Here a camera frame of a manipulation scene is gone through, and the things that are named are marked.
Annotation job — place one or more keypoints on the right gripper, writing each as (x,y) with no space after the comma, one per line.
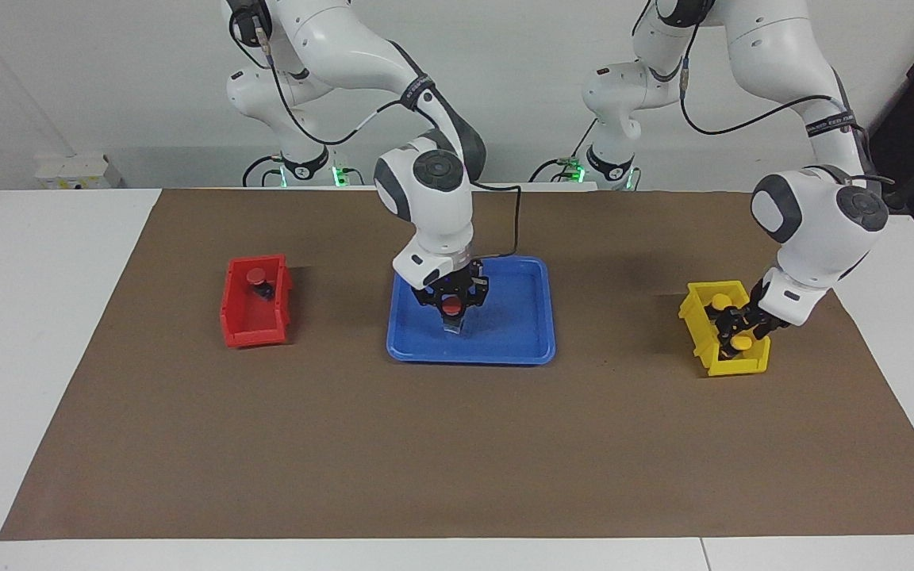
(469,279)

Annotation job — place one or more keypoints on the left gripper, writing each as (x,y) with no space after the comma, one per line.
(758,305)

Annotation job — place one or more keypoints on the red button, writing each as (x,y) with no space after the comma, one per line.
(256,277)
(451,305)

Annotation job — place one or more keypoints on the yellow button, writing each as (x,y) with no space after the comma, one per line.
(741,343)
(720,301)

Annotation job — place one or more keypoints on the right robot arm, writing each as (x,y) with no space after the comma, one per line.
(433,214)

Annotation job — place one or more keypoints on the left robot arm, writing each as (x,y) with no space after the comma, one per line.
(818,222)

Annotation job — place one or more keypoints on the blue plastic tray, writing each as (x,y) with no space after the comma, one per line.
(512,325)

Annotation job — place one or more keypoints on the yellow plastic bin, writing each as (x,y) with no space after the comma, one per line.
(699,325)

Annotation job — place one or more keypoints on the red plastic bin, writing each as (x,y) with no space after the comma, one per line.
(255,325)

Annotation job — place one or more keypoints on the white socket box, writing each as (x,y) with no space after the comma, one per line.
(76,172)

